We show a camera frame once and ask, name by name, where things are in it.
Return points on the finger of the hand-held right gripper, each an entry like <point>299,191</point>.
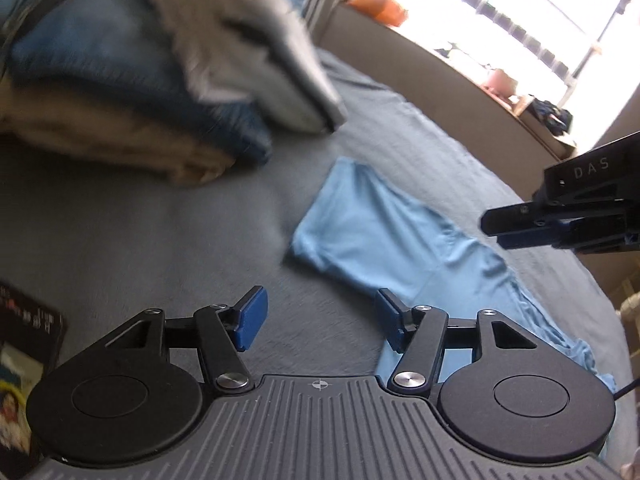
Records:
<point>510,220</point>
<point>530,240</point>

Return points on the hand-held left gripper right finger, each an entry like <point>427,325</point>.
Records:
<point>387,310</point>

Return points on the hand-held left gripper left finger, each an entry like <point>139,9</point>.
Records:
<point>252,317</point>

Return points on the light blue t-shirt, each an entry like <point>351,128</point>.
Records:
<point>380,230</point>

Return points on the cardboard box with dark clothes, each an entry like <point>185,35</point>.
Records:
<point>547,120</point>

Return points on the pink flower pot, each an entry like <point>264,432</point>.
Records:
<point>500,81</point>

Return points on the grey bed blanket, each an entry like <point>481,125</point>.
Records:
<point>125,260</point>

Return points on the folded beige pants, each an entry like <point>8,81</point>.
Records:
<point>100,145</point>

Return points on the orange bag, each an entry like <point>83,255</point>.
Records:
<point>382,7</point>

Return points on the white folded garment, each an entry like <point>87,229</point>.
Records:
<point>240,50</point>

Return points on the grey curtain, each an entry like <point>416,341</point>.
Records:
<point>322,0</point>

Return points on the folded blue jeans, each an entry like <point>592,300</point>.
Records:
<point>100,70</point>

